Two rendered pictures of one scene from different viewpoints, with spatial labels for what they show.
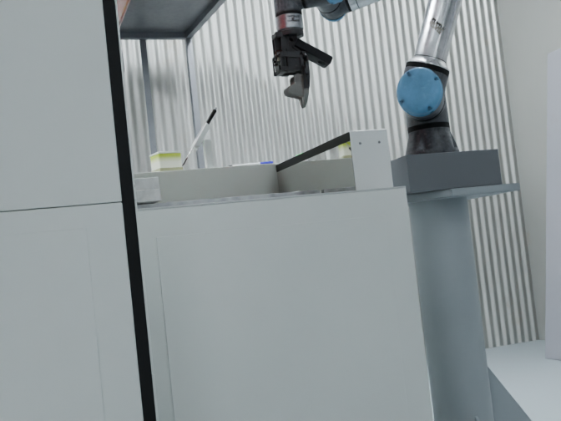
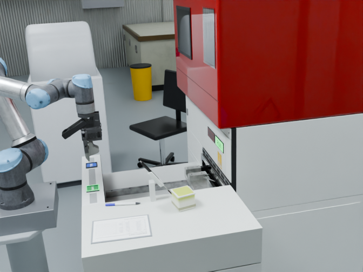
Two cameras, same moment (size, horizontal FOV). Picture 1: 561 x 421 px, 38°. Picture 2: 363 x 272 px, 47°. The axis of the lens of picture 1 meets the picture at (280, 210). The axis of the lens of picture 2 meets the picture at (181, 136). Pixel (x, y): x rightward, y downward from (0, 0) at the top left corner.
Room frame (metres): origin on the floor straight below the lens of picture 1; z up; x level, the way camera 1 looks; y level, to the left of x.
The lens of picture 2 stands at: (3.80, 0.49, 1.78)
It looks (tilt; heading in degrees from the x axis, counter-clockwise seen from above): 20 degrees down; 187
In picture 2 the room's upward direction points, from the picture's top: 3 degrees counter-clockwise
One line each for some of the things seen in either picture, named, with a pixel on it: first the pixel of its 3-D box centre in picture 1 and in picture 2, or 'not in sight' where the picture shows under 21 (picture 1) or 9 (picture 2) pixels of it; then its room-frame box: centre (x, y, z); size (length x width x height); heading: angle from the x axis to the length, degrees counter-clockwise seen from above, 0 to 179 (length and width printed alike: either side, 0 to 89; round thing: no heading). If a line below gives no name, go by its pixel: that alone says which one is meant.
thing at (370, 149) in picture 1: (328, 174); (93, 190); (2.09, -0.13, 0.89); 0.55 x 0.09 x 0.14; 18
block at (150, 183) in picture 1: (140, 185); (192, 169); (1.87, 0.32, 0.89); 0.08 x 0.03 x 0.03; 108
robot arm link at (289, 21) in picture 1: (290, 25); (85, 107); (2.20, -0.08, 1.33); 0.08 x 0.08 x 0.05
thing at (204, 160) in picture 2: not in sight; (214, 177); (1.96, 0.43, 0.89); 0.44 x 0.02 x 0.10; 18
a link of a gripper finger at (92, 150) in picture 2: (294, 93); (92, 151); (2.22, -0.07, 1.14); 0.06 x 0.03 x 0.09; 108
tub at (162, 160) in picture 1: (166, 164); (183, 198); (2.36, 0.32, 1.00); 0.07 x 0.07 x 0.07; 30
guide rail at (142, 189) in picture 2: (222, 204); (156, 187); (1.95, 0.14, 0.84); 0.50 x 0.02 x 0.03; 108
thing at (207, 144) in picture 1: (201, 146); (155, 184); (2.31, 0.20, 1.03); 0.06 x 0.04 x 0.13; 108
